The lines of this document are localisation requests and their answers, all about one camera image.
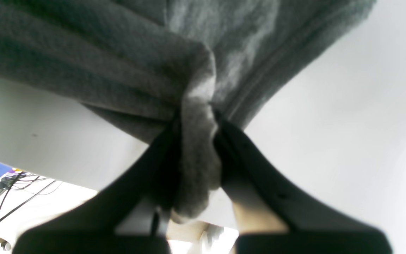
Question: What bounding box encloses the grey T-shirt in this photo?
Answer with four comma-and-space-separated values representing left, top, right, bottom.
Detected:
0, 0, 375, 224

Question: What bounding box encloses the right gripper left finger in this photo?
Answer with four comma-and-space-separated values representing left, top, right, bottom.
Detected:
13, 120, 181, 254

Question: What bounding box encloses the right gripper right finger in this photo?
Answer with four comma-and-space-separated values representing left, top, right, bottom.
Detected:
213, 113, 393, 254

